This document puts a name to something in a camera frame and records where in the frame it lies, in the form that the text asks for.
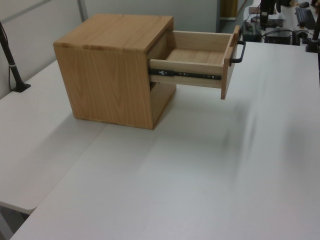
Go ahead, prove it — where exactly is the yellow partition panel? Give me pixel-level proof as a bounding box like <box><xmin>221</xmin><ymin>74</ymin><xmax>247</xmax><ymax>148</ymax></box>
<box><xmin>219</xmin><ymin>0</ymin><xmax>239</xmax><ymax>19</ymax></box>

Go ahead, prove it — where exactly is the black camera pole with clamp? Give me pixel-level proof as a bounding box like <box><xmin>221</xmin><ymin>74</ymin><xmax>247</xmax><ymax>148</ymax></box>
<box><xmin>0</xmin><ymin>21</ymin><xmax>32</xmax><ymax>93</ymax></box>

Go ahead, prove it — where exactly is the wooden drawer with black handle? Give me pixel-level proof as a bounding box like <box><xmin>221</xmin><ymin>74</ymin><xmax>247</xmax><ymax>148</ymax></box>
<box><xmin>148</xmin><ymin>24</ymin><xmax>247</xmax><ymax>100</ymax></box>

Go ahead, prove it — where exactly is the black electronics box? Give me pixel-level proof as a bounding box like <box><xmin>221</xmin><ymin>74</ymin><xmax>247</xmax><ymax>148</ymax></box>
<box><xmin>240</xmin><ymin>21</ymin><xmax>263</xmax><ymax>41</ymax></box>

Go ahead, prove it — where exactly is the black computer keyboard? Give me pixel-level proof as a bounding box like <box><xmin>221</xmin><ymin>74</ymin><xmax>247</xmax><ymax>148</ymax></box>
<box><xmin>294</xmin><ymin>6</ymin><xmax>317</xmax><ymax>29</ymax></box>

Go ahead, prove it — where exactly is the dark blue controller box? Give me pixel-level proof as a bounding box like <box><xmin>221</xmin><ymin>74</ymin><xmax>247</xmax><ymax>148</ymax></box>
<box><xmin>264</xmin><ymin>29</ymin><xmax>294</xmax><ymax>46</ymax></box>

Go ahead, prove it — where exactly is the black metal drawer slide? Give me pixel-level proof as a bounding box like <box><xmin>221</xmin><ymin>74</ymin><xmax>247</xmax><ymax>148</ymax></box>
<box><xmin>149</xmin><ymin>66</ymin><xmax>223</xmax><ymax>81</ymax></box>

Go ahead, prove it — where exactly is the light oak wooden cabinet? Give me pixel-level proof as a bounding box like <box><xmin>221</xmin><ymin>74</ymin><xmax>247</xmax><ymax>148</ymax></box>
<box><xmin>53</xmin><ymin>13</ymin><xmax>178</xmax><ymax>131</ymax></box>

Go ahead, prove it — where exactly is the black pole clamp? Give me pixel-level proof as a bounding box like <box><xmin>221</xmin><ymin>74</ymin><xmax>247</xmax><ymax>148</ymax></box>
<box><xmin>304</xmin><ymin>14</ymin><xmax>320</xmax><ymax>54</ymax></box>

